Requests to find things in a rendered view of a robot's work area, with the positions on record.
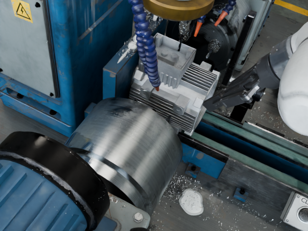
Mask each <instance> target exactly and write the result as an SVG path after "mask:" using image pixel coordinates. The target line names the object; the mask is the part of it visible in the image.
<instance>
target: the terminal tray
mask: <svg viewBox="0 0 308 231"><path fill-rule="evenodd" d="M158 35H160V36H161V37H158ZM153 43H155V45H156V48H155V49H156V52H157V55H156V56H157V61H158V65H157V66H158V72H159V73H158V74H159V77H160V81H161V83H162V82H163V83H164V85H168V87H170V86H172V89H174V88H177V87H178V85H179V83H180V79H182V76H183V75H184V73H185V72H186V70H187V69H188V67H189V66H190V65H191V64H192V63H193V60H194V57H195V54H196V50H197V49H195V48H192V47H190V46H188V45H185V44H183V43H182V44H181V48H180V51H178V49H179V48H178V46H179V44H180V42H178V41H176V40H174V39H171V38H169V37H167V36H164V35H162V34H160V33H156V34H155V36H154V41H153ZM189 49H192V51H190V50H189ZM178 65H180V66H181V67H177V66H178ZM138 70H139V71H141V72H144V66H143V63H142V61H141V60H140V57H139V66H138ZM146 75H147V76H148V74H146V73H145V72H144V76H146Z"/></svg>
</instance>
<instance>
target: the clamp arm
mask: <svg viewBox="0 0 308 231"><path fill-rule="evenodd" d="M256 15H257V12H256V11H253V10H250V11H249V13H248V15H245V17H244V19H243V21H242V22H243V23H244V25H243V27H242V30H241V33H240V35H239V38H238V41H237V43H236V46H235V48H234V51H233V54H232V56H231V59H229V60H228V62H227V64H226V66H228V67H227V70H226V72H225V75H224V78H223V80H222V83H221V84H222V85H225V86H228V83H230V82H231V81H232V80H233V79H234V78H232V77H233V76H232V75H233V72H234V70H235V68H236V65H237V62H238V60H239V57H240V55H241V52H242V50H243V47H244V45H245V42H246V40H247V38H248V35H249V32H250V30H251V27H252V25H253V22H254V20H255V17H256Z"/></svg>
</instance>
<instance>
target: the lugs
mask: <svg viewBox="0 0 308 231"><path fill-rule="evenodd" d="M212 73H214V74H216V75H217V79H219V77H220V75H221V73H220V72H218V71H215V70H213V71H212ZM143 77H144V72H142V71H139V70H136V71H135V73H134V76H133V78H134V79H136V80H139V81H142V79H143ZM203 103H204V100H203V99H201V98H198V97H196V98H195V101H194V103H193V106H194V107H196V108H199V109H201V108H202V105H203ZM193 132H194V130H192V131H191V133H188V132H186V131H184V133H185V134H187V135H189V136H191V135H192V134H193Z"/></svg>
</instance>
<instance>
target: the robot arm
mask: <svg viewBox="0 0 308 231"><path fill-rule="evenodd" d="M264 88H270V89H277V88H279V92H278V99H277V104H278V110H279V113H280V116H281V118H282V119H283V121H284V122H285V123H286V125H287V126H288V127H290V128H291V129H292V130H294V131H295V132H297V133H299V134H302V135H305V136H308V22H307V23H305V24H304V25H303V26H302V27H301V28H300V30H298V31H297V32H296V33H295V34H293V35H291V36H289V37H288V38H287V39H285V40H283V41H282V42H280V43H278V44H277V45H275V46H273V47H272V49H271V51H270V53H268V54H267V55H265V56H263V57H262V58H260V59H259V60H258V61H257V63H256V64H255V65H254V66H252V67H251V68H250V69H248V70H247V71H245V72H244V73H243V74H241V75H240V76H238V77H237V78H236V79H234V80H233V81H231V82H230V83H228V87H227V88H225V89H224V91H221V92H219V93H218V94H216V95H214V96H212V97H211V98H209V99H207V100H205V101H204V103H203V106H204V107H205V108H206V109H207V110H208V111H209V112H212V111H214V110H215V109H217V108H219V107H222V106H224V107H226V108H230V107H233V106H236V105H240V104H243V103H251V102H252V101H253V99H252V95H253V94H254V93H258V92H260V91H261V90H263V89H264Z"/></svg>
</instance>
